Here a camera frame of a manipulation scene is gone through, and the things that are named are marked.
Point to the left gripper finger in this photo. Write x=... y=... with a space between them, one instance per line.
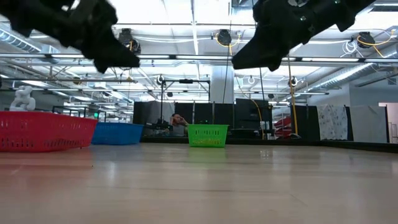
x=112 y=56
x=101 y=68

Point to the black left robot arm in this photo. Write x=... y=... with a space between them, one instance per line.
x=25 y=15

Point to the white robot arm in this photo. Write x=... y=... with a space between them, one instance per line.
x=22 y=99

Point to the long ceiling light strip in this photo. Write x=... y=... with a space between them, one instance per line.
x=311 y=92
x=186 y=57

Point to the green exit sign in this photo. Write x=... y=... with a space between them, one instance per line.
x=95 y=114

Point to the white building column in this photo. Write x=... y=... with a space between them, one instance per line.
x=221 y=87

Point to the red rack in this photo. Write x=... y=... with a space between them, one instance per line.
x=283 y=124

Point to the black partition screen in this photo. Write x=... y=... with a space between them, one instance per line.
x=202 y=113
x=306 y=123

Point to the blue plastic basket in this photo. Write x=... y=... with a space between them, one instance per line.
x=118 y=133

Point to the white patterned curtain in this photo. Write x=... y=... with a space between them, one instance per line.
x=332 y=121

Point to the red plastic basket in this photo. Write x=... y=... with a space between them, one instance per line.
x=46 y=130

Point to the person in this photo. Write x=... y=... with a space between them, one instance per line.
x=178 y=126

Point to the green plastic basket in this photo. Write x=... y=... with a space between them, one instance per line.
x=207 y=135

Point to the grey curtain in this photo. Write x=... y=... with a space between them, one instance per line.
x=367 y=123

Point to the silver ventilation duct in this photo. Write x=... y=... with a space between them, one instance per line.
x=348 y=73

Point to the black aluminium table frame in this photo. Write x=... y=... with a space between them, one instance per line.
x=264 y=140

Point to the black camera gantry frame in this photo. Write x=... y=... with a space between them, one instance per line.
x=186 y=81

